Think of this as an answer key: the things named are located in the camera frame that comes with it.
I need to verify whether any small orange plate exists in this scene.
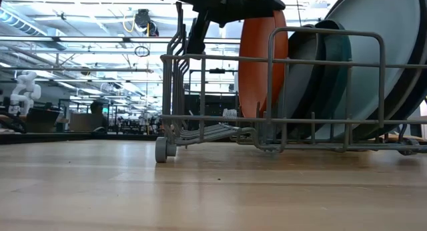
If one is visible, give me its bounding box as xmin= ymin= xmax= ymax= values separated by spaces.
xmin=238 ymin=9 xmax=290 ymax=119

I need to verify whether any small black plate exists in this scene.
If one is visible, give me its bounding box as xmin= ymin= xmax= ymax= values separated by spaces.
xmin=282 ymin=23 xmax=326 ymax=135

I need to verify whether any grey wire dish rack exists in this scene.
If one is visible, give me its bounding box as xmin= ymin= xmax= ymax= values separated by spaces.
xmin=154 ymin=1 xmax=427 ymax=164

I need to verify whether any large pale blue plate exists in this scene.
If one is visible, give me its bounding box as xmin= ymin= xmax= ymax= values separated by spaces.
xmin=313 ymin=0 xmax=423 ymax=141

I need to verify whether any large beige plate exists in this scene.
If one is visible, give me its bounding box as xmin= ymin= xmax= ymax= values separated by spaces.
xmin=353 ymin=0 xmax=427 ymax=141

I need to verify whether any black equipment cabinet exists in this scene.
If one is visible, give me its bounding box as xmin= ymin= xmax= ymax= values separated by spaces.
xmin=183 ymin=93 xmax=240 ymax=120

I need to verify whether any person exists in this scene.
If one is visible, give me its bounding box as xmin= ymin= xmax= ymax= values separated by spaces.
xmin=89 ymin=100 xmax=109 ymax=134

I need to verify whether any grey laptop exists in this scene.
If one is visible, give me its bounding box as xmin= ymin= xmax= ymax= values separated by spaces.
xmin=69 ymin=113 xmax=94 ymax=133

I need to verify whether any black laptop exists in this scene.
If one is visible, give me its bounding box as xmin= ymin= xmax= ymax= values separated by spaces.
xmin=25 ymin=107 xmax=61 ymax=134

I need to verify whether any black ceiling cord reel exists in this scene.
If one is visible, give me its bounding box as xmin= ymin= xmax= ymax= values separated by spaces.
xmin=133 ymin=9 xmax=159 ymax=37

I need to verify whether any black hanging cable loop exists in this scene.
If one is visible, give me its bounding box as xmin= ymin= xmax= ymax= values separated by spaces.
xmin=133 ymin=45 xmax=151 ymax=58

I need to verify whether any silver ceiling duct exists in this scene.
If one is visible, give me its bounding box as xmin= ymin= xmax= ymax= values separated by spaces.
xmin=0 ymin=7 xmax=67 ymax=51

